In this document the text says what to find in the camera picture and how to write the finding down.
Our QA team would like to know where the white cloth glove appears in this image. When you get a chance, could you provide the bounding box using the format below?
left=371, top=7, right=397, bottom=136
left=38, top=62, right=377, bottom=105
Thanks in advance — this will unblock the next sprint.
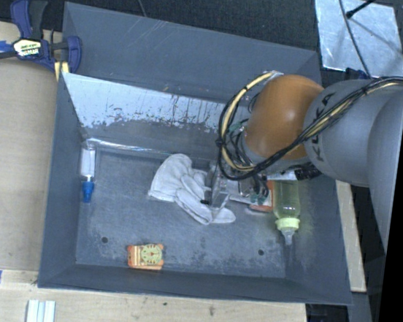
left=144, top=149, right=245, bottom=230

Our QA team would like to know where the clear bottle with blue cap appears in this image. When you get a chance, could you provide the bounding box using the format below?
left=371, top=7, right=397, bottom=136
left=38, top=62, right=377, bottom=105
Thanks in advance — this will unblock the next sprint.
left=73, top=142, right=102, bottom=205

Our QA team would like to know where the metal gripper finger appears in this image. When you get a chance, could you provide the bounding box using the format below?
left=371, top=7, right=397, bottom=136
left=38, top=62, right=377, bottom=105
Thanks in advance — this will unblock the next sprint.
left=199, top=188, right=231, bottom=213
left=204, top=161, right=231, bottom=194

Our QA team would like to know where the orange toy clock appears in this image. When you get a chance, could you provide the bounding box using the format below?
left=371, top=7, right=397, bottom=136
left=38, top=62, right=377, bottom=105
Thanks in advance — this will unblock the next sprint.
left=123, top=239, right=167, bottom=273

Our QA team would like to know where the orange flat packet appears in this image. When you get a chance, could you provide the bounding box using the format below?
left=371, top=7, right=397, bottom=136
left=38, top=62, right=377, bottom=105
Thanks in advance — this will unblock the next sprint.
left=247, top=177, right=277, bottom=215

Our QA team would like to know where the yellow bottle with pale cap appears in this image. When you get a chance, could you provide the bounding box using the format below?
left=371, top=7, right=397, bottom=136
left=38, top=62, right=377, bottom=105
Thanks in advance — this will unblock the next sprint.
left=264, top=176, right=307, bottom=248

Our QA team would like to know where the grey metal bin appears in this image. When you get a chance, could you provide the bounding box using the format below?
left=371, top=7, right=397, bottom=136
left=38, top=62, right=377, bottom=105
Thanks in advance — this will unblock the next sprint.
left=27, top=1, right=388, bottom=322

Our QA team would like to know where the black cylinder on white bracket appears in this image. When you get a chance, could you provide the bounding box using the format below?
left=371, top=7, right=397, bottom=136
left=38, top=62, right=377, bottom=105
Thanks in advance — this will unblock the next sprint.
left=271, top=160, right=323, bottom=188

